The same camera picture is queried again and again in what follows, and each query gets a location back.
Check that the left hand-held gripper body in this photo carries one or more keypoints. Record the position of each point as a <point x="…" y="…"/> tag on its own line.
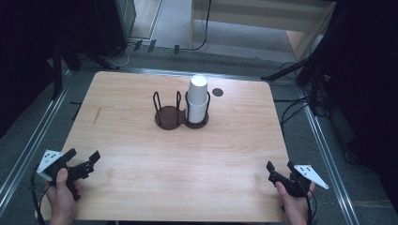
<point x="50" y="161"/>

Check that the person's left hand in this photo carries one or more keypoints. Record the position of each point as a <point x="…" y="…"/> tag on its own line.
<point x="61" y="203"/>

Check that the aluminium floor rail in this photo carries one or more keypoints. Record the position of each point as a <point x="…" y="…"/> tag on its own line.
<point x="34" y="140"/>
<point x="187" y="72"/>
<point x="328" y="162"/>

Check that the stack of white paper cups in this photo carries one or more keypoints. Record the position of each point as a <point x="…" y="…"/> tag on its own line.
<point x="198" y="93"/>

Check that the beige office desk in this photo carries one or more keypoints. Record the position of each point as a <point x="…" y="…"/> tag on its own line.
<point x="266" y="15"/>

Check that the black metal stand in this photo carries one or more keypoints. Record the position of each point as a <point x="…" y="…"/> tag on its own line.
<point x="94" y="57"/>
<point x="287" y="71"/>
<point x="57" y="72"/>

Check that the dark glass-door cabinet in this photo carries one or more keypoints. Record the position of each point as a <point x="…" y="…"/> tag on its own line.
<point x="115" y="25"/>

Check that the small black floor block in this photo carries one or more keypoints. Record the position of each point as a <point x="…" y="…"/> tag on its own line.
<point x="176" y="49"/>
<point x="152" y="46"/>
<point x="138" y="45"/>

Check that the black round table grommet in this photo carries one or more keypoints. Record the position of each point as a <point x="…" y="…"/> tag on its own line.
<point x="217" y="92"/>

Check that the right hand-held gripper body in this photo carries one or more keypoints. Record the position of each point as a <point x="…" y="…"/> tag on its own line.
<point x="308" y="173"/>

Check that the person's right hand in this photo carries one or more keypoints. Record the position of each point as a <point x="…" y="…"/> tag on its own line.
<point x="295" y="209"/>

